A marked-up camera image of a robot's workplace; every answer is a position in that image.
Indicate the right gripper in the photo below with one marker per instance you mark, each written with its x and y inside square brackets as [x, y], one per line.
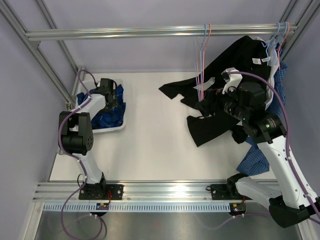
[212, 96]

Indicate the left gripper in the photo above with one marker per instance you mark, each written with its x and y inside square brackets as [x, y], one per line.
[114, 101]

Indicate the blue plaid shirt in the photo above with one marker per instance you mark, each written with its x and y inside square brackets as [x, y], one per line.
[110, 119]

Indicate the pink wire hanger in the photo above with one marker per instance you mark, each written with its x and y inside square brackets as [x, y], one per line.
[204, 62]

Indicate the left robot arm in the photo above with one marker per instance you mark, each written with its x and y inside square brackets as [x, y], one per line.
[76, 139]

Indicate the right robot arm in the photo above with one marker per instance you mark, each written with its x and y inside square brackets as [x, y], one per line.
[295, 201]

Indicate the light blue checked shirt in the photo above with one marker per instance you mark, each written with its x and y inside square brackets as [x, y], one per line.
[255, 162]

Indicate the pink hanger at right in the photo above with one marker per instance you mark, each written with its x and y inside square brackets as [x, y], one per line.
[285, 35]

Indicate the white plastic basket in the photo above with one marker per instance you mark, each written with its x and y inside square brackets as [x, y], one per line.
[112, 130]

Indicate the aluminium hanging rail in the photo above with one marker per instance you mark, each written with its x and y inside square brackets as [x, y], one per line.
[161, 31]

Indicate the aluminium front rail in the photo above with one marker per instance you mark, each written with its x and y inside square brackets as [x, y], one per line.
[133, 191]

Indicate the grey slotted cable duct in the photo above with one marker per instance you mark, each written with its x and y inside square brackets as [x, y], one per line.
[139, 207]

